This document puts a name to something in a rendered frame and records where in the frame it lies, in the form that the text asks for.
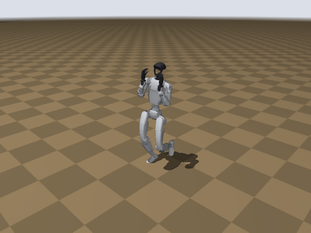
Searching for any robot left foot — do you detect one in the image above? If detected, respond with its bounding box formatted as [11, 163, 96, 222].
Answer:
[169, 140, 174, 156]

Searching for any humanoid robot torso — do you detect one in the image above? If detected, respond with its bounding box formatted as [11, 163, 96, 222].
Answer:
[148, 76, 167, 120]

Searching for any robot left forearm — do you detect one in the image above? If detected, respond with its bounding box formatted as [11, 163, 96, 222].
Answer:
[157, 87, 171, 106]

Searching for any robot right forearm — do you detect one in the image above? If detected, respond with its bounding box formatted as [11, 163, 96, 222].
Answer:
[138, 81, 146, 94]

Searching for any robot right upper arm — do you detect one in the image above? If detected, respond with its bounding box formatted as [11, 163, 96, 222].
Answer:
[138, 78, 150, 98]

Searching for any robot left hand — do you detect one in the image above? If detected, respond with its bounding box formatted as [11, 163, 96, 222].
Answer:
[157, 72, 164, 91]

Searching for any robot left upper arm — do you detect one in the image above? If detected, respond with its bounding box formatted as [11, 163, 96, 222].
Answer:
[163, 82, 173, 106]

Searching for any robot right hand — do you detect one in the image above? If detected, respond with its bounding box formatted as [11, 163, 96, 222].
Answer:
[140, 68, 148, 85]

